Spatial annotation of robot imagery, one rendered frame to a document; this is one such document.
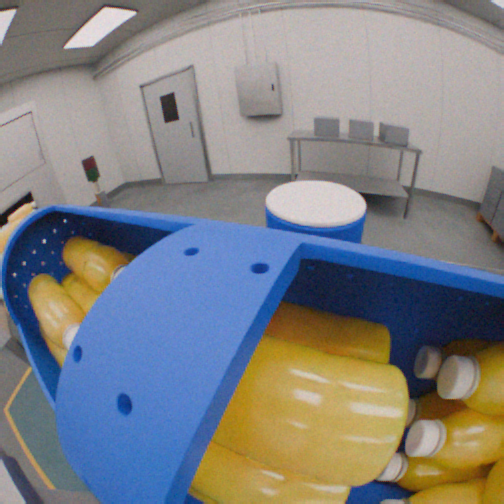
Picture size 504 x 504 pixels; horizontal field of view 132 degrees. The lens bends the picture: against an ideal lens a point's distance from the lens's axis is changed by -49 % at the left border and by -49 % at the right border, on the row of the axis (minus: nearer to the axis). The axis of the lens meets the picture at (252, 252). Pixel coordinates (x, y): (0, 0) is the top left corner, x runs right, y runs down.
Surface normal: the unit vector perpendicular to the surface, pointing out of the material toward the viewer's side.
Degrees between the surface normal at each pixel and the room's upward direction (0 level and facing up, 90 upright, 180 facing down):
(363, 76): 90
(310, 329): 5
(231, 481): 17
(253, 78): 90
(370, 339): 3
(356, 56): 90
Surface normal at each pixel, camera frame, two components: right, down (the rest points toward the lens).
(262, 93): -0.32, 0.61
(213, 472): -0.23, -0.58
